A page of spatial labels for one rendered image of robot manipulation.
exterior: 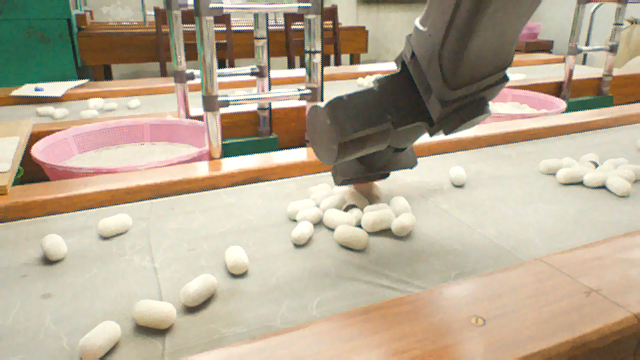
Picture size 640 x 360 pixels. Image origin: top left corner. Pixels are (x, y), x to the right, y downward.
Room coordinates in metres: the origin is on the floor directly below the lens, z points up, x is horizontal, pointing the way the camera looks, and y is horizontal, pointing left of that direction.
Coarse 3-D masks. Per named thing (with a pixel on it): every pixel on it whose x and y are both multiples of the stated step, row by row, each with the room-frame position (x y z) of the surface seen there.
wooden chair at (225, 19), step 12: (156, 12) 2.82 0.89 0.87; (192, 12) 2.88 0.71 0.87; (156, 24) 2.81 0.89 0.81; (192, 24) 2.88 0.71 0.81; (216, 24) 2.91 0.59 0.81; (228, 24) 2.92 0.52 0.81; (156, 36) 2.80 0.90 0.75; (228, 36) 2.91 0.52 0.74; (168, 48) 2.83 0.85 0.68; (192, 48) 2.87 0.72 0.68; (216, 48) 2.90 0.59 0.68; (228, 48) 2.90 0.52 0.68; (228, 60) 2.89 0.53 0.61
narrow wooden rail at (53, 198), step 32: (480, 128) 0.80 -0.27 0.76; (512, 128) 0.80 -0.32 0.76; (544, 128) 0.82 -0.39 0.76; (576, 128) 0.85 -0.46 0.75; (608, 128) 0.89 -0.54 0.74; (224, 160) 0.63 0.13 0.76; (256, 160) 0.63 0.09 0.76; (288, 160) 0.63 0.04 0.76; (32, 192) 0.52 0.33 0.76; (64, 192) 0.52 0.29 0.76; (96, 192) 0.53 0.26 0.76; (128, 192) 0.54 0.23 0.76; (160, 192) 0.55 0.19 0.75; (192, 192) 0.57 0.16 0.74
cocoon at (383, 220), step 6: (378, 210) 0.48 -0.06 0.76; (384, 210) 0.47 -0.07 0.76; (390, 210) 0.48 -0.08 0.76; (366, 216) 0.46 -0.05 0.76; (372, 216) 0.46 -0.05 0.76; (378, 216) 0.46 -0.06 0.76; (384, 216) 0.47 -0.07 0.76; (390, 216) 0.47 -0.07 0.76; (366, 222) 0.46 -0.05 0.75; (372, 222) 0.46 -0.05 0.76; (378, 222) 0.46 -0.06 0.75; (384, 222) 0.46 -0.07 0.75; (390, 222) 0.47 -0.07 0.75; (366, 228) 0.46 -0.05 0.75; (372, 228) 0.46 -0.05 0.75; (378, 228) 0.46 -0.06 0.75; (384, 228) 0.47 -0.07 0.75
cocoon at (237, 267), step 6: (234, 246) 0.40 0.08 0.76; (228, 252) 0.39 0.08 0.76; (234, 252) 0.39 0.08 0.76; (240, 252) 0.39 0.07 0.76; (228, 258) 0.39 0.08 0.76; (234, 258) 0.38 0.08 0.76; (240, 258) 0.38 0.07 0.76; (246, 258) 0.39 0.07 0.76; (228, 264) 0.38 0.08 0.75; (234, 264) 0.38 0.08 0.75; (240, 264) 0.38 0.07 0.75; (246, 264) 0.38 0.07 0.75; (234, 270) 0.38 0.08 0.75; (240, 270) 0.38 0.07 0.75; (246, 270) 0.38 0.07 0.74
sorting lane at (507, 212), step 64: (256, 192) 0.58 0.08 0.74; (384, 192) 0.58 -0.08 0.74; (448, 192) 0.58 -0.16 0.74; (512, 192) 0.58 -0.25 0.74; (576, 192) 0.58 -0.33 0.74; (0, 256) 0.42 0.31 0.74; (128, 256) 0.42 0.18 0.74; (192, 256) 0.42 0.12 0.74; (256, 256) 0.42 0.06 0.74; (320, 256) 0.42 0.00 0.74; (384, 256) 0.42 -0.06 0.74; (448, 256) 0.42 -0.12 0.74; (512, 256) 0.42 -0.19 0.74; (0, 320) 0.32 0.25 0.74; (64, 320) 0.32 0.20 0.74; (128, 320) 0.32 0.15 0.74; (192, 320) 0.32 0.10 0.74; (256, 320) 0.32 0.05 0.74
